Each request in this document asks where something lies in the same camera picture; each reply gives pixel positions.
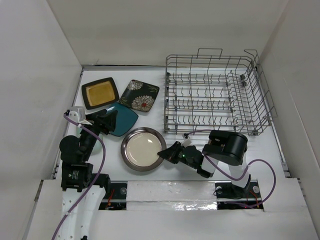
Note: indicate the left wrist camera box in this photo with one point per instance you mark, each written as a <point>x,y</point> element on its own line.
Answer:
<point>76,114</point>

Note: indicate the grey wire dish rack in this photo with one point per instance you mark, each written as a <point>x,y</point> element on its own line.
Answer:
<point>213,91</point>

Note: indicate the light green floral plate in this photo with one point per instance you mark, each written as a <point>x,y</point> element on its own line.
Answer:
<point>97,147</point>

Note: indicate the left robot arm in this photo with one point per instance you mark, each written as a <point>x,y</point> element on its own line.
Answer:
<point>83,184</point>

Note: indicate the round cream plate metallic rim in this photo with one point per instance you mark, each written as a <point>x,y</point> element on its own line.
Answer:
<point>139,149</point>

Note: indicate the square teal plate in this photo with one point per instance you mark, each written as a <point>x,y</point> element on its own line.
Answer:
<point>125,119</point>

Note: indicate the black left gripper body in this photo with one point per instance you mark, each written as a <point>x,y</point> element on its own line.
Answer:
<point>99,127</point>

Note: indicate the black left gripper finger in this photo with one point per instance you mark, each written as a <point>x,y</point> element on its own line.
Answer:
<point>100,116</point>
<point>111,121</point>

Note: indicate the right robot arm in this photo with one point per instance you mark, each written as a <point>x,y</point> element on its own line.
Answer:
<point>223,146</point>

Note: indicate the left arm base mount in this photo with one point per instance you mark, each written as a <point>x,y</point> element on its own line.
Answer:
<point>116,198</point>

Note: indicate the square black floral plate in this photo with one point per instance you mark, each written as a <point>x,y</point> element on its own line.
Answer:
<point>139,96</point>

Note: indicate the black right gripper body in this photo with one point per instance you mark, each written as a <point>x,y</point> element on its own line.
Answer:
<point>180,156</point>

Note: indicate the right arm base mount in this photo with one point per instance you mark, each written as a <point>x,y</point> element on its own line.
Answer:
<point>230,197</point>

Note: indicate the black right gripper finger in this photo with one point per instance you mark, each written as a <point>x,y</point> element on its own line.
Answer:
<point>167,154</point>
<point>172,149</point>

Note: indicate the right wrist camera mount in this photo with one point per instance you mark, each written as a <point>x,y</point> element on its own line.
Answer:
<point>186,140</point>

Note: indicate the square yellow brown plate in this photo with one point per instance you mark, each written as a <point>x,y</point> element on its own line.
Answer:
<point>99,93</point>

